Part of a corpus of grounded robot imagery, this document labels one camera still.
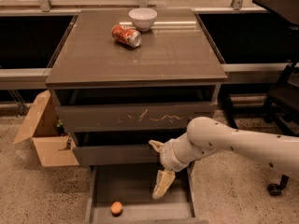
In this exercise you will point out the grey bottom drawer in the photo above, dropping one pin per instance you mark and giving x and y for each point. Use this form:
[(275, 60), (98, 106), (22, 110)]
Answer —
[(132, 185)]

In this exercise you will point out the brown cardboard box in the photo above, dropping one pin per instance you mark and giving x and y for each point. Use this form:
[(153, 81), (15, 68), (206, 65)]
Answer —
[(40, 126)]

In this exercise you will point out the crushed orange soda can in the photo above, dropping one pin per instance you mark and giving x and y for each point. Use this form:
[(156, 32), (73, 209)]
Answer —
[(126, 35)]

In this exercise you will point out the grey middle drawer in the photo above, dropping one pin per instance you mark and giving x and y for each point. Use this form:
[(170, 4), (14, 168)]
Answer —
[(120, 147)]

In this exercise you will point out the orange fruit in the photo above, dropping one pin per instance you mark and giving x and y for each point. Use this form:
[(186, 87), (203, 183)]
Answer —
[(116, 208)]

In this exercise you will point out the white bowl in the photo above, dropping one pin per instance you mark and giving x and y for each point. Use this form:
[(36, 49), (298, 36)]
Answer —
[(142, 18)]

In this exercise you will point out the black office chair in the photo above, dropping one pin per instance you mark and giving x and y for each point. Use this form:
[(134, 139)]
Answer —
[(281, 104)]

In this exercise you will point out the metal window railing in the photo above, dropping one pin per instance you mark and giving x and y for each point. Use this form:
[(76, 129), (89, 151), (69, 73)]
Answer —
[(140, 0)]

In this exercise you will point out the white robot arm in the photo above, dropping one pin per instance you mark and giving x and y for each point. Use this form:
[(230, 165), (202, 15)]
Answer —
[(205, 136)]

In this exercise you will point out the grey drawer cabinet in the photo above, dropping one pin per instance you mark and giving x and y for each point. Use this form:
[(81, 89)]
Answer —
[(173, 53)]

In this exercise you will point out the grey drawer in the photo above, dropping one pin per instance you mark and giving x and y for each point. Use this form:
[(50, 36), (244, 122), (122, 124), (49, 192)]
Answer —
[(132, 185), (107, 110), (120, 147)]

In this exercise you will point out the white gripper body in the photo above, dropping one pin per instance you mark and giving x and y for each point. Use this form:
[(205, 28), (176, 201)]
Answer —
[(167, 156)]

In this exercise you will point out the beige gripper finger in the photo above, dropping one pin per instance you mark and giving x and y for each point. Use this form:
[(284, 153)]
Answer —
[(157, 145), (164, 180)]

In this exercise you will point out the black side table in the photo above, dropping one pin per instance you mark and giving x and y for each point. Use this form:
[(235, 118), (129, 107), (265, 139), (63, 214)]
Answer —
[(286, 9)]

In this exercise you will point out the grey top drawer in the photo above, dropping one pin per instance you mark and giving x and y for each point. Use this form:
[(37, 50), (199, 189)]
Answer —
[(107, 110)]

